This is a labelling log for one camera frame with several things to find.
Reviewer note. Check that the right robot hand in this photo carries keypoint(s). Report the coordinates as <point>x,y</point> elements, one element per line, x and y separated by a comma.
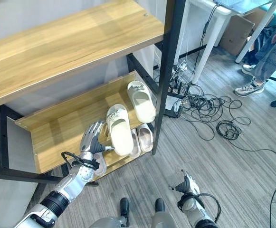
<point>188,185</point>

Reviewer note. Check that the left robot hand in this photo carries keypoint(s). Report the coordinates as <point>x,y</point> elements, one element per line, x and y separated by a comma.
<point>92,142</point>

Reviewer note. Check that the cream slipper with charms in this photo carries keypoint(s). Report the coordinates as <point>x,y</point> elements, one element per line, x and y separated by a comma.
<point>120,133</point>
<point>143,107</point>

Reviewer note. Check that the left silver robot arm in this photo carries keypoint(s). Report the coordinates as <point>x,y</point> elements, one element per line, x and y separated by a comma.
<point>73,183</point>

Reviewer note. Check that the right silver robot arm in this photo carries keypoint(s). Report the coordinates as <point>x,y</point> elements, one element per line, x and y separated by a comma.
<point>194,210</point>

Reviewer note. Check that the beige slipper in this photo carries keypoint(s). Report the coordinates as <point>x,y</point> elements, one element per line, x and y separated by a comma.
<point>101,166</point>
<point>135,148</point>
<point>145,139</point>

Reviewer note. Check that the wooden shelf board with lip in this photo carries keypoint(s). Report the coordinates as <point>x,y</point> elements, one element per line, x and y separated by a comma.
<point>64,133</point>

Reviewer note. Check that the low wooden shelf board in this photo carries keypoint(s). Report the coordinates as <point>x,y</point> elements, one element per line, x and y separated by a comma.
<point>118,164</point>

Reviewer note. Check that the robot right dark foot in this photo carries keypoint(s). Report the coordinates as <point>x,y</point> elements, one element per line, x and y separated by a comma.
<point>159,204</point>

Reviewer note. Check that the robot dark foot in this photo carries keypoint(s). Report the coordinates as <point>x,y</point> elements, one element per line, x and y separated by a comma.
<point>159,204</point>
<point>124,206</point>

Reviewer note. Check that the robot right silver leg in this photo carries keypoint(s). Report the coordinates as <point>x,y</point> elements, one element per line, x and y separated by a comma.
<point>160,219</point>

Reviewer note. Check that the robot silver leg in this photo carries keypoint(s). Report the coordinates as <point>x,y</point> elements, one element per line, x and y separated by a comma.
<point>160,219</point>
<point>104,222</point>

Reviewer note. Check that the robot left dark foot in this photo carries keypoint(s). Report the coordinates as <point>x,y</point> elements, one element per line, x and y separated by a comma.
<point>124,206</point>

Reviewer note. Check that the black electronics box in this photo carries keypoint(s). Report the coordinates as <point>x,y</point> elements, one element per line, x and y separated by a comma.
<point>173,108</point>

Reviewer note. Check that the robot left silver leg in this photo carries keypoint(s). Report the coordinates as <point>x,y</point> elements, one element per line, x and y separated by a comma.
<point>104,222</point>

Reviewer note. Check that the large wooden shelf board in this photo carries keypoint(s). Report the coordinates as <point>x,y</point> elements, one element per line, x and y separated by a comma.
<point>69,47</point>

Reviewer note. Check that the black power adapter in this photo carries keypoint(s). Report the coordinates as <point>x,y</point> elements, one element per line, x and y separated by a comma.
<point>175,86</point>

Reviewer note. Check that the grey white sneaker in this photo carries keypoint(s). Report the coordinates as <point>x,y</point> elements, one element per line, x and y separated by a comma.
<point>248,69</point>
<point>248,89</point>

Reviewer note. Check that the white power strip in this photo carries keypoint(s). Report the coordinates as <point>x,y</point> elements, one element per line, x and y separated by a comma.
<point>181,67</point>

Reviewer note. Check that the white desk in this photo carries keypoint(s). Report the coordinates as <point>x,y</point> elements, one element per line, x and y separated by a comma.
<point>210,47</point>

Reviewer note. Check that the person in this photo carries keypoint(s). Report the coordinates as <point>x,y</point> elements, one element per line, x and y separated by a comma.
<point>270,54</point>

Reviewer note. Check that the grey top table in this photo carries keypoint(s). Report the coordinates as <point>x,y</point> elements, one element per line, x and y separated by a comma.
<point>251,40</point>

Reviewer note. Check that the cardboard box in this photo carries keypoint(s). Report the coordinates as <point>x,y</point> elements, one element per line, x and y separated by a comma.
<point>237,33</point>

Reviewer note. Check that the black metal rack frame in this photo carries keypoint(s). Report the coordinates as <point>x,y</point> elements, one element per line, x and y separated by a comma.
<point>166,71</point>

